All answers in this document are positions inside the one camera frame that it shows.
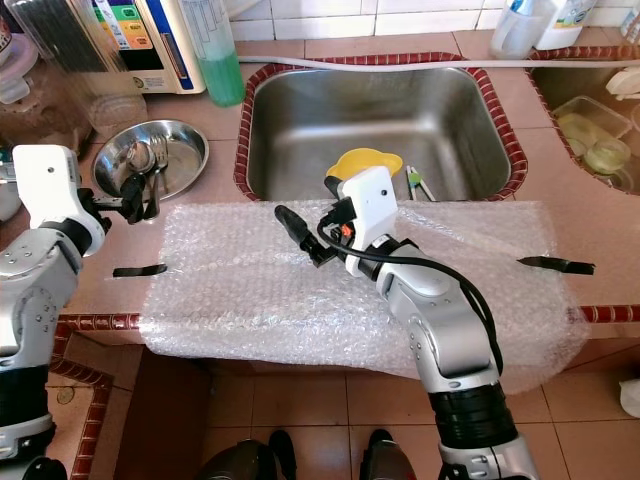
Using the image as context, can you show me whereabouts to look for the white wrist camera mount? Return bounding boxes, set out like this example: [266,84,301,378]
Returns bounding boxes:
[339,166,400,278]
[11,144,107,253]

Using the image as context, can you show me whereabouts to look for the grey tube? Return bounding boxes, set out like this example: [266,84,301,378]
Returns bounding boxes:
[237,54,640,72]

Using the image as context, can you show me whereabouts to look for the robot leg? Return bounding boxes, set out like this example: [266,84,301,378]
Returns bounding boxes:
[359,429,422,480]
[194,429,287,480]

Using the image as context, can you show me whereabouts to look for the clear plastic food container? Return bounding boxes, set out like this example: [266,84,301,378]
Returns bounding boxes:
[549,95,637,192]

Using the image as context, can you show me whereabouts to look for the white printed bottle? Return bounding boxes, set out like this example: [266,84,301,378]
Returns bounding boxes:
[535,0,602,51]

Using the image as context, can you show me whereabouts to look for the metal spoon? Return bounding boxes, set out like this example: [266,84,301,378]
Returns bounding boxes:
[124,139,163,218]

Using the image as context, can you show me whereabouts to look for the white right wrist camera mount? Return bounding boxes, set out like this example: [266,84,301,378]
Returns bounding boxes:
[339,166,400,278]

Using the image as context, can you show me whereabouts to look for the yellow plastic bowl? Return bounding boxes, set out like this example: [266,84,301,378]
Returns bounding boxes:
[324,148,405,188]

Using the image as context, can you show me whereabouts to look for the robot right leg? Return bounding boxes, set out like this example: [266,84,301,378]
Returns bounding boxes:
[359,429,422,480]

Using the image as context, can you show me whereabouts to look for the robot left leg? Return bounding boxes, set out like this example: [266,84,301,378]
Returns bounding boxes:
[194,429,287,480]

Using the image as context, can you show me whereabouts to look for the white water ionizer appliance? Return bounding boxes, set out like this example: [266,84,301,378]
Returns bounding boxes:
[94,0,207,96]

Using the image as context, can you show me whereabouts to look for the clear ribbed plastic jar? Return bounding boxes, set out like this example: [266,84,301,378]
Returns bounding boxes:
[10,0,147,127]

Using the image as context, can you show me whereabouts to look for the clear bubble wrap sheet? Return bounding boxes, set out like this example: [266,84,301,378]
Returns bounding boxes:
[137,198,593,395]

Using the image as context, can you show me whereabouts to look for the white object on floor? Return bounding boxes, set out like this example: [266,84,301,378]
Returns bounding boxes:
[617,377,640,420]

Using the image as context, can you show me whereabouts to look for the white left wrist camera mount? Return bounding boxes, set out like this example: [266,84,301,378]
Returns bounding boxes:
[11,144,107,253]

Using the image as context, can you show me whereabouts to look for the small stainless steel sink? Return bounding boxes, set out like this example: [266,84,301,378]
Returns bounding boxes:
[524,62,640,197]

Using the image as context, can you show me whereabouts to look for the stainless steel bowl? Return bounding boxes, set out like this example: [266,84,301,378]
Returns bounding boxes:
[91,119,210,202]

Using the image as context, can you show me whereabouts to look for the clear bottle with green liquid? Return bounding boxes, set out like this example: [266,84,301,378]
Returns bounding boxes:
[181,0,247,108]

